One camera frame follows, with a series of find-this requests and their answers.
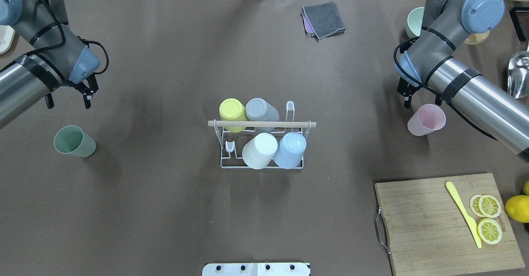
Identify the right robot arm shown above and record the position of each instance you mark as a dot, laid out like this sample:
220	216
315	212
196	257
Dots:
433	62

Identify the grey plastic cup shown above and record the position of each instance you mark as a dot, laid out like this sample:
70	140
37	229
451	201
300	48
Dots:
258	109

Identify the pink plastic cup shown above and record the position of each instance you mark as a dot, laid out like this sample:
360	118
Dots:
428	118

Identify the lemon slice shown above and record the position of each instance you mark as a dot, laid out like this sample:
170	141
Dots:
474	205
489	231
489	206

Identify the grey folded cloth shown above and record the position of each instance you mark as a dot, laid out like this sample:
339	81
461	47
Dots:
325	19

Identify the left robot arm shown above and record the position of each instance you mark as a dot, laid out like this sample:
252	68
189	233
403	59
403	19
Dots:
58	59

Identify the white wire cup holder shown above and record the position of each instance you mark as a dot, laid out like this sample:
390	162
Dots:
234	135

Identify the wooden cutting board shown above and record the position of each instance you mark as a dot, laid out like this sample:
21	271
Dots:
427	234

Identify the blue plastic cup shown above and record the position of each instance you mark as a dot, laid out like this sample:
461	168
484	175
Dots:
290	150

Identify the green plastic cup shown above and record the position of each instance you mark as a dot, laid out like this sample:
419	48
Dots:
72	140

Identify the metal scoop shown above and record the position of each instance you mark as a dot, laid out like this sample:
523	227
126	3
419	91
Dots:
518	74

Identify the purple folded cloth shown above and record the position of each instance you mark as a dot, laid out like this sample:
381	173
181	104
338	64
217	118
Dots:
307	26

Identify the whole yellow lemon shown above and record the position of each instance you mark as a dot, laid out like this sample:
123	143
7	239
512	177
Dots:
517	208
525	189

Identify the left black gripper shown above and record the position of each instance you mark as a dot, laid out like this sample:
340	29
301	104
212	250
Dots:
86	91

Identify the green ceramic bowl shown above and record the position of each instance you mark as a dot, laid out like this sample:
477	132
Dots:
414	22

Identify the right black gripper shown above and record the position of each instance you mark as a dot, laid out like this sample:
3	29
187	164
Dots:
406	91

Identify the yellow plastic cup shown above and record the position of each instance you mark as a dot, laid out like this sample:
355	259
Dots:
232	110

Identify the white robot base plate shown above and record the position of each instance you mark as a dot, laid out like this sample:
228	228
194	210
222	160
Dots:
257	269

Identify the yellow plastic knife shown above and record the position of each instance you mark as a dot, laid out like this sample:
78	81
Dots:
471	223

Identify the white tray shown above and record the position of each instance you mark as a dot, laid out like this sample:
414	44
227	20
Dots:
7	35

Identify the white plastic cup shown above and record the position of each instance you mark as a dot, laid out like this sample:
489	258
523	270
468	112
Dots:
258	153

